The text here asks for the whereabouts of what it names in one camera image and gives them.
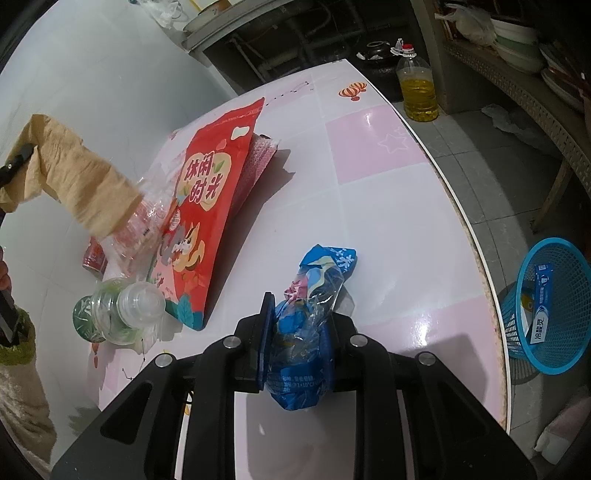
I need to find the blue snack wrapper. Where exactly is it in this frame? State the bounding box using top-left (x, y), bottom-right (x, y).
top-left (266, 244), bottom-right (358, 411)

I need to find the green label plastic bottle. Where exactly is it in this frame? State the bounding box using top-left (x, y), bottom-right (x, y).
top-left (72, 278), bottom-right (165, 347)

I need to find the red snack bag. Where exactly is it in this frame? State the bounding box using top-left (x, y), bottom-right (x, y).
top-left (148, 98), bottom-right (264, 331)

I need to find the brown paper napkin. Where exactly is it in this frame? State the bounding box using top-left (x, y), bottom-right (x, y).
top-left (1, 114), bottom-right (143, 239)

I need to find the blue white toothpaste box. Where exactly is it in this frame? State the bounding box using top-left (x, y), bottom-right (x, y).
top-left (530, 263), bottom-right (554, 345)

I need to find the clear plastic wrapper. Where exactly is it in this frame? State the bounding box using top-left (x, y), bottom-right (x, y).
top-left (100, 163), bottom-right (180, 281)

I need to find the pink sponge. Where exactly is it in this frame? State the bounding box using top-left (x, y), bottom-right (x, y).
top-left (228, 134), bottom-right (279, 218)

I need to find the person's left hand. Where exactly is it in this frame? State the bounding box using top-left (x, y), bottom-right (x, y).
top-left (0, 260), bottom-right (12, 291)

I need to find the red drink can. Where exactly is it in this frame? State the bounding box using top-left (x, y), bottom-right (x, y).
top-left (82, 237), bottom-right (107, 277)

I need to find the black clay pot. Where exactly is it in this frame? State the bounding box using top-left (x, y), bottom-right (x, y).
top-left (356, 40), bottom-right (399, 78)

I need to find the yellow cooking oil bottle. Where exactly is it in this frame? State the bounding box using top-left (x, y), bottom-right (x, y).
top-left (391, 38), bottom-right (439, 122)

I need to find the blue plastic mesh basket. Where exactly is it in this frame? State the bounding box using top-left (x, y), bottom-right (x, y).
top-left (500, 237), bottom-right (590, 375)

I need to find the white plastic bag on shelf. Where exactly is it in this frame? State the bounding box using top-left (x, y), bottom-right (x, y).
top-left (434, 3), bottom-right (496, 46)

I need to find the stack of white bowls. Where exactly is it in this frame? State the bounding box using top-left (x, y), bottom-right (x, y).
top-left (492, 16), bottom-right (543, 74)

